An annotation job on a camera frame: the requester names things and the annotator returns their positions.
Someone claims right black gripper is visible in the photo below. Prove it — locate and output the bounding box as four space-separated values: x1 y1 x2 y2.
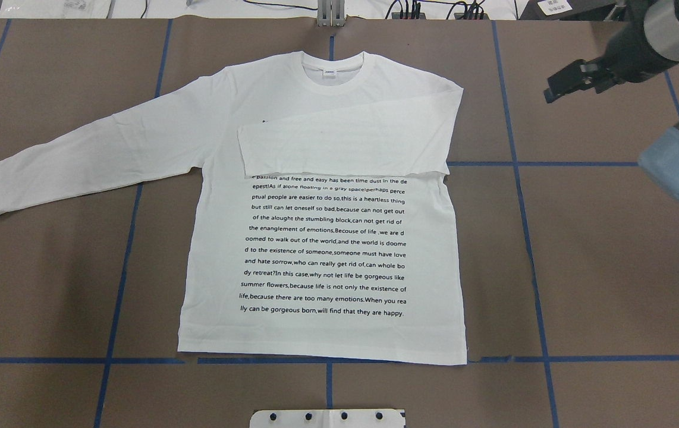
543 56 633 103

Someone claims black box white label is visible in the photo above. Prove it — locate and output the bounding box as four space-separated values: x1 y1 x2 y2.
519 0 617 21

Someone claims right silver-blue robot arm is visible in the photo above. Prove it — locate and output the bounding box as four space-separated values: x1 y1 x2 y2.
544 1 679 202

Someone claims white long-sleeve printed shirt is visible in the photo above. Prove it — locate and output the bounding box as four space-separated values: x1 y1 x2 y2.
0 52 467 366

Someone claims aluminium frame post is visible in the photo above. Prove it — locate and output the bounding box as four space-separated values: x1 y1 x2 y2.
317 0 347 27

